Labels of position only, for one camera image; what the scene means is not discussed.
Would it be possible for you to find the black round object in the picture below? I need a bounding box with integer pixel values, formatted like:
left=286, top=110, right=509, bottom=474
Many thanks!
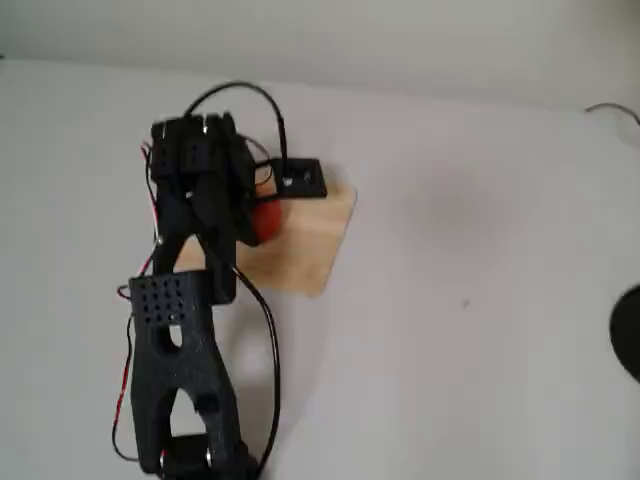
left=609, top=284, right=640, bottom=385

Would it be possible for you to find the red apple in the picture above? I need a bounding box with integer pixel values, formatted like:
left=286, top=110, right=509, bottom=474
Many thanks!
left=248, top=198, right=284, bottom=242

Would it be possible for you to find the wooden cutting board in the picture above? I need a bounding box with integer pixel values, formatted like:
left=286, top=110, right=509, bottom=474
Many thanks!
left=172, top=177, right=359, bottom=299

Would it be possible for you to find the black camera cable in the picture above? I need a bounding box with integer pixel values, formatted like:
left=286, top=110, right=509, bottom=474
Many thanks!
left=183, top=81, right=290, bottom=474

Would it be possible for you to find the red white servo wire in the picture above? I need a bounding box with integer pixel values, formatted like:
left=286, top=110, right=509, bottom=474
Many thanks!
left=110, top=141, right=167, bottom=461

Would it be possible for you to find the thin dark cable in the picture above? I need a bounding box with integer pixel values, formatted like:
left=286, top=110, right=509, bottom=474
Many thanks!
left=584, top=102, right=640, bottom=126

